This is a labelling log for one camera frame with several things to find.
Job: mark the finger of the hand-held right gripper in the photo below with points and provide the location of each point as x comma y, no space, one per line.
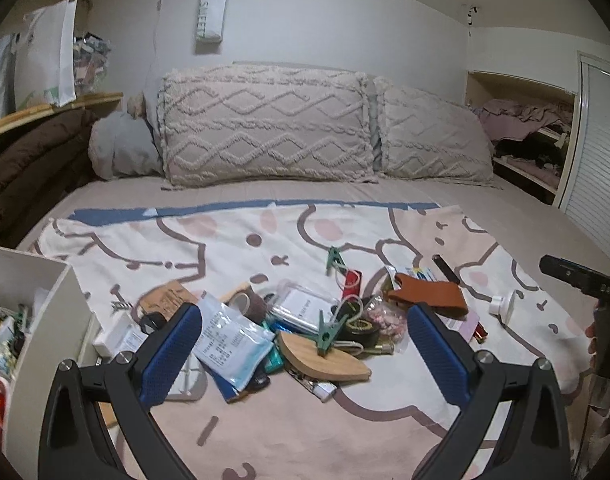
567,272

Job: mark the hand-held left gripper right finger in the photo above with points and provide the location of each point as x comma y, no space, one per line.
437,355

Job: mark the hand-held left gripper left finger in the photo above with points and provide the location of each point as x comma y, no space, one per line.
167,355

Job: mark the white storage box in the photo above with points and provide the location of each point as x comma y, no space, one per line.
40,340

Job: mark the person's right hand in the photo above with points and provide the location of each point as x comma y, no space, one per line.
591,334

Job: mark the pink booklet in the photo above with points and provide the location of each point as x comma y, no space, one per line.
464,329

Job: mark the small black device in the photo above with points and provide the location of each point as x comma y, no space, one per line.
152,321

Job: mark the small white box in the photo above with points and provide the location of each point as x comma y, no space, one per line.
116,342

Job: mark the engraved wooden tag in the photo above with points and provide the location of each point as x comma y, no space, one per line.
167,300

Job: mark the gold tube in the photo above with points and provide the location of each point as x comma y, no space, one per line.
381,347

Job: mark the brown leather case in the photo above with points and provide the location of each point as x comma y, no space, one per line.
427,296

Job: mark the blue white sachet packet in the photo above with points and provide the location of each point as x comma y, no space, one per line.
230,347

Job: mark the bag of pink pills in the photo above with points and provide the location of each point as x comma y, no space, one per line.
385,318

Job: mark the white bottle cap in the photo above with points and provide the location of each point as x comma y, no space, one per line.
502,305

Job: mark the black tape roll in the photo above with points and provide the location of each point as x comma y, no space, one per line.
360,334

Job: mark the blue white card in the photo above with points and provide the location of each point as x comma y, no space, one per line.
416,275

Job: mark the black lighter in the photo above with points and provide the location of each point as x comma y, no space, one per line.
443,267

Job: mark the brown tape roll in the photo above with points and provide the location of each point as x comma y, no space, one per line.
249,306

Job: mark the curved wooden board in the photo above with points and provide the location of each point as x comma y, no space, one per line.
330,367

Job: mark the green plastic clothespin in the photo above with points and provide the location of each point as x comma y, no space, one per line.
330,334
335,260

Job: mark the red plastic lighter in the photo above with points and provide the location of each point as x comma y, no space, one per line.
352,283

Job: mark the white louvered door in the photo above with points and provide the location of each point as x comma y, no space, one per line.
597,160

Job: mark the small white tube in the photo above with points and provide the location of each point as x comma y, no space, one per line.
321,388

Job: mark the dark clothes pile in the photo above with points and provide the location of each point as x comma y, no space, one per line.
530,152

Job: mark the clear card holder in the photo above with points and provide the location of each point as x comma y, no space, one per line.
297,307

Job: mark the cartoon printed blanket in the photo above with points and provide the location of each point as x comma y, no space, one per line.
265,240

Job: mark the pink clothes pile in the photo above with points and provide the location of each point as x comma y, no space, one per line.
520,115

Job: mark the beige knit pillow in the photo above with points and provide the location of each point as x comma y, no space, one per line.
435,135
265,125

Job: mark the grey pillow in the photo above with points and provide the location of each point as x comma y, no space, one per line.
122,150

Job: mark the brown folded blanket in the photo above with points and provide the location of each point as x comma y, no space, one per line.
30,170

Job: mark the beige plush toy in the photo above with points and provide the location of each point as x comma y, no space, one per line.
136,106

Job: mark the wooden bedside shelf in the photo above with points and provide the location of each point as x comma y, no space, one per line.
50,107

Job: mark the clear plastic storage bin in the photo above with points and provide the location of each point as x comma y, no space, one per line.
91,65

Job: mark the white tote bag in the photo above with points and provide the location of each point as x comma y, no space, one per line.
47,55

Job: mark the hanging white paper bag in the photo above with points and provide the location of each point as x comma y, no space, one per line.
211,17

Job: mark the wall niche shelf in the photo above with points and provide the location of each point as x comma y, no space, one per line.
567,160

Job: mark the wall clip hook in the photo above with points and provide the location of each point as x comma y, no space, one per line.
472,12

